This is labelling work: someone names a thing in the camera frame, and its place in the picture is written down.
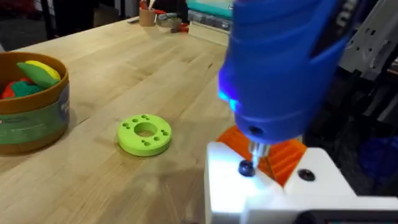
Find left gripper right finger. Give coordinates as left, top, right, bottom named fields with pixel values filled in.
left=264, top=139, right=357, bottom=197

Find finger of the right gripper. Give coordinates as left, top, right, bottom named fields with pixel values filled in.
left=338, top=0, right=398, bottom=82

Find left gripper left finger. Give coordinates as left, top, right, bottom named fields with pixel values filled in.
left=204, top=125, right=285, bottom=224

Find black screw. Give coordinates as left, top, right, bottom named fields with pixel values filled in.
left=238, top=159, right=257, bottom=178

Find blue electric screwdriver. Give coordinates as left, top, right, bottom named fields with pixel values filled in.
left=217, top=0, right=379, bottom=177

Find blue object on floor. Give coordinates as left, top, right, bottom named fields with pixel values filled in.
left=357, top=136, right=398, bottom=187

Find green disc with holes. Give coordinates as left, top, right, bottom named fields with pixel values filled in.
left=116, top=113, right=173, bottom=157

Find cream cardboard box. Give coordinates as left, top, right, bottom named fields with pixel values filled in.
left=188, top=21, right=231, bottom=47

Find clear plastic box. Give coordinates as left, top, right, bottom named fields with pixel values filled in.
left=187, top=10, right=233, bottom=32

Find teal flat box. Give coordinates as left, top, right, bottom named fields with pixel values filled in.
left=185, top=0, right=234, bottom=19

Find tape roll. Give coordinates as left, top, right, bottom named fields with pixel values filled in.
left=156, top=12, right=183, bottom=29

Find brown pen cup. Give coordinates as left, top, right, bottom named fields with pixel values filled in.
left=138, top=7, right=157, bottom=27

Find brown tub with toys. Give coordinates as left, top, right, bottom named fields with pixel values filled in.
left=0, top=51, right=70, bottom=156

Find red handled pliers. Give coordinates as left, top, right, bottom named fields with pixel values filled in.
left=170, top=22, right=190, bottom=34

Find red handled scissors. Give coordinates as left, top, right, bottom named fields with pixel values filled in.
left=139, top=0, right=167, bottom=16

